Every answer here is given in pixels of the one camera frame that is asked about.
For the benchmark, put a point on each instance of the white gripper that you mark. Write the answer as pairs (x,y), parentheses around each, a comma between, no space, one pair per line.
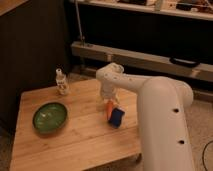
(107,90)

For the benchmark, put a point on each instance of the green ceramic bowl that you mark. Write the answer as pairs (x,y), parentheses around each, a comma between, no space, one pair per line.
(49,117)

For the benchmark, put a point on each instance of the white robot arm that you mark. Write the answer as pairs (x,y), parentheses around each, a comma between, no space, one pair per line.
(162,124)

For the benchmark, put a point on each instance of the orange carrot toy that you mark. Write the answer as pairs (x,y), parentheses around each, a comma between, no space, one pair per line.
(109,108)

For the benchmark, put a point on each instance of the blue sponge block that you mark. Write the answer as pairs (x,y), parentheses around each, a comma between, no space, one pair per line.
(116,117)

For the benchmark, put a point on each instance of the grey metal case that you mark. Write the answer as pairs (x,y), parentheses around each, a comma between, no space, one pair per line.
(141,60)

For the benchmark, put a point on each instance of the small clear plastic bottle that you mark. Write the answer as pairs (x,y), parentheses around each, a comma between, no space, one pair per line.
(61,81)

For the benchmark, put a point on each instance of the metal vertical pole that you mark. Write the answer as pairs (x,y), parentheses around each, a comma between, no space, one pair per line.
(79,23)

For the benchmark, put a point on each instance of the wooden shelf board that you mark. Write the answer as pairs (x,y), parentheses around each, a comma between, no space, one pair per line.
(147,9)

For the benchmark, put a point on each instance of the black case handle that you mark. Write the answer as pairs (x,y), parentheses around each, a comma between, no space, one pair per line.
(189,64)

